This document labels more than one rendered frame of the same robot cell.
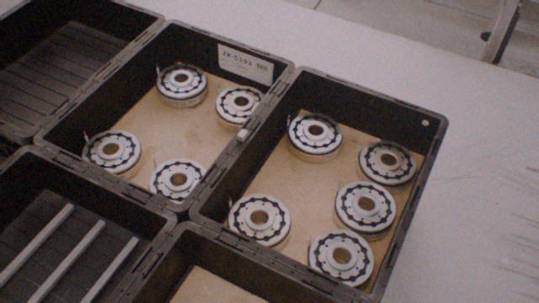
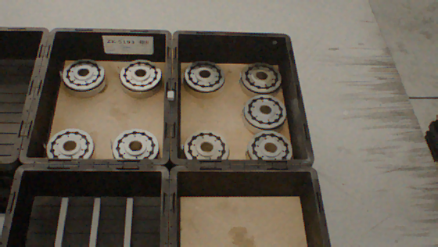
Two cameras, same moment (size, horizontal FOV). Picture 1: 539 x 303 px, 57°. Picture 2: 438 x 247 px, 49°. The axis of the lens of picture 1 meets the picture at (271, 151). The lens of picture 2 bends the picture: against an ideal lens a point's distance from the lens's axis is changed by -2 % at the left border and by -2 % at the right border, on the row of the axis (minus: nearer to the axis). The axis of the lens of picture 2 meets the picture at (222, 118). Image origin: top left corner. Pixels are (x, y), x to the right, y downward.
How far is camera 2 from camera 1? 0.41 m
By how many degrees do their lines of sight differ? 21
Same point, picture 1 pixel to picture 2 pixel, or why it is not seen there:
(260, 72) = (142, 46)
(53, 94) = not seen: outside the picture
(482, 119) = (288, 26)
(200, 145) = (127, 116)
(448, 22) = not seen: outside the picture
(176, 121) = (96, 106)
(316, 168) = (217, 100)
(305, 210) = (227, 130)
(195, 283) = (188, 207)
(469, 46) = not seen: outside the picture
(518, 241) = (346, 98)
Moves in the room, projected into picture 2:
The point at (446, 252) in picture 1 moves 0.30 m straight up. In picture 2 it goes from (311, 123) to (340, 44)
